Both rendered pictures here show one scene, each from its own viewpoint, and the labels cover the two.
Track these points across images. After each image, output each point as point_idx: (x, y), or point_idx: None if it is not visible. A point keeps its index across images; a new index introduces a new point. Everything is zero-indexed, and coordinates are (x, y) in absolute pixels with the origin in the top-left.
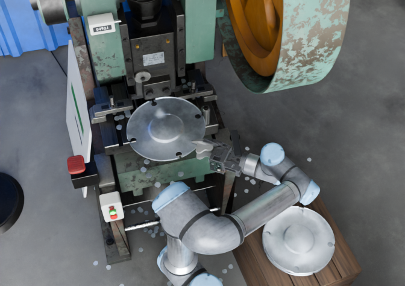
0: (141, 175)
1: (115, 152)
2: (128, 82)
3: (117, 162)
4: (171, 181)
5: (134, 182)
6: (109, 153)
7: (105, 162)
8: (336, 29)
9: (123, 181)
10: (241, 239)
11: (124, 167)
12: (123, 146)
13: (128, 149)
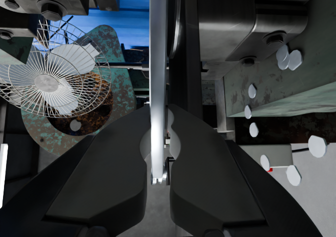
0: (273, 110)
1: (221, 75)
2: (21, 35)
3: (226, 92)
4: (290, 165)
5: (281, 113)
6: (215, 78)
7: (220, 90)
8: None
9: (256, 115)
10: None
11: (231, 103)
12: (212, 69)
13: (226, 66)
